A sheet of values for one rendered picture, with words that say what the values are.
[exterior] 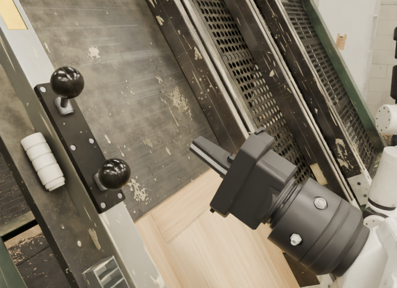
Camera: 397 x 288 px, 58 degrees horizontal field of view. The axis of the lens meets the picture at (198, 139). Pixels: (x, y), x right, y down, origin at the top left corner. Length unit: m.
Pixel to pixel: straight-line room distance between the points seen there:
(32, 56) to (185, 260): 0.41
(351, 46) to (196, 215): 3.92
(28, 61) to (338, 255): 0.47
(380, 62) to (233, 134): 5.10
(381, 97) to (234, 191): 5.55
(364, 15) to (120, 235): 4.12
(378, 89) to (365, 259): 5.54
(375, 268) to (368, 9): 4.12
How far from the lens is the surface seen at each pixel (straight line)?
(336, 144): 1.56
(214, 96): 0.85
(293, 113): 1.25
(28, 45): 0.59
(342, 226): 0.41
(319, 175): 1.29
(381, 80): 5.90
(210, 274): 0.70
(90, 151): 0.54
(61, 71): 0.44
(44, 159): 0.53
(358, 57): 4.48
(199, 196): 0.72
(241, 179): 0.42
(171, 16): 0.89
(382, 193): 0.96
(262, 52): 1.25
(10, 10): 0.62
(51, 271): 2.77
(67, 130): 0.54
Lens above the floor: 1.61
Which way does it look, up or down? 18 degrees down
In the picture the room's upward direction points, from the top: straight up
